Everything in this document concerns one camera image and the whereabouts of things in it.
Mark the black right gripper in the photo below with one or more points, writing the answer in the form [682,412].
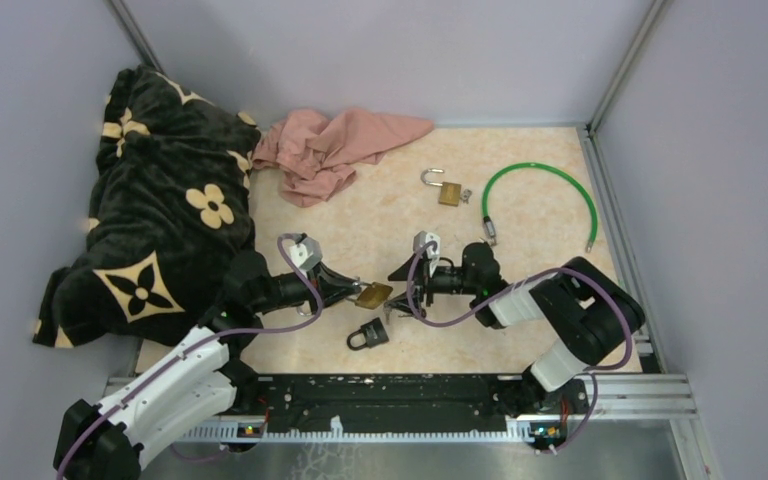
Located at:
[424,279]

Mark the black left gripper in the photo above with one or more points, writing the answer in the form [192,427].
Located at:
[321,280]

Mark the large brass padlock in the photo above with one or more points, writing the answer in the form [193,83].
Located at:
[371,295]

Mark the black padlock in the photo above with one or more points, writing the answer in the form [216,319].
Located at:
[368,335]

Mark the long-shackle brass padlock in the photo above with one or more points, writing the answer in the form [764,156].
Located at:
[308,310]

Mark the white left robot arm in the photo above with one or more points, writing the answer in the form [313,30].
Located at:
[118,436]

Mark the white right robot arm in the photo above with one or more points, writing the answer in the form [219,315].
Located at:
[590,314]

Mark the small brass padlock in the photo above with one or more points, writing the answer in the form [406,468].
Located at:
[449,193]

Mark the pink crumpled cloth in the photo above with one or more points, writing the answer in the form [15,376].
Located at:
[317,154]

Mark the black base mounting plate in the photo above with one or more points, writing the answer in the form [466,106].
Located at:
[409,408]

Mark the black floral plush blanket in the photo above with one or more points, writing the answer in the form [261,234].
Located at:
[167,214]

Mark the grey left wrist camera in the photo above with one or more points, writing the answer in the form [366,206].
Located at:
[305,253]

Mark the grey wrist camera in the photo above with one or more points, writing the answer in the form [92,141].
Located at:
[305,253]
[428,243]

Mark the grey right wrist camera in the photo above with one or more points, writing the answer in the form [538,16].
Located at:
[428,243]

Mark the green cable lock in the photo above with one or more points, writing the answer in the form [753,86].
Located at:
[491,235]

